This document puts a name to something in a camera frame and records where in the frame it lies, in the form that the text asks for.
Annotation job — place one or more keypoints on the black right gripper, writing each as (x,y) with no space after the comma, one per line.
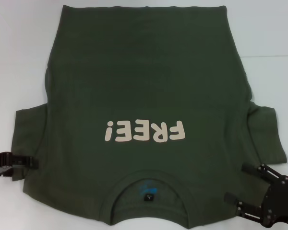
(280,203)

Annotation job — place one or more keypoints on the dark green FREE! t-shirt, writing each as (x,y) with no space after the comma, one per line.
(144,91)

